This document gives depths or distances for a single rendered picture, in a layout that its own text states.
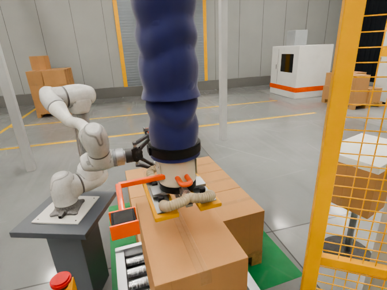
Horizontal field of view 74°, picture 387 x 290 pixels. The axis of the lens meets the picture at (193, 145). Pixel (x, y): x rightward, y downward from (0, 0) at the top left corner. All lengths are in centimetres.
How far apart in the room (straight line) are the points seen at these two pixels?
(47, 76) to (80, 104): 697
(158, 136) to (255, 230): 145
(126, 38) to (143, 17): 1003
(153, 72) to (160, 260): 76
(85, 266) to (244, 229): 121
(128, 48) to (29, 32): 342
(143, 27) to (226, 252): 95
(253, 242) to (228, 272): 114
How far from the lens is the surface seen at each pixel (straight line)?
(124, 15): 1106
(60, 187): 189
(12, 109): 470
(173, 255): 120
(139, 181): 109
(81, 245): 203
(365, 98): 853
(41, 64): 933
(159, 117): 99
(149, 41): 95
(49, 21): 1141
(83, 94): 175
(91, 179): 195
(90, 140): 119
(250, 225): 218
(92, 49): 1116
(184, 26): 95
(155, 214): 107
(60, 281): 111
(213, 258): 118
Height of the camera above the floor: 178
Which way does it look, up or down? 21 degrees down
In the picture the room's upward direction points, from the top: 3 degrees counter-clockwise
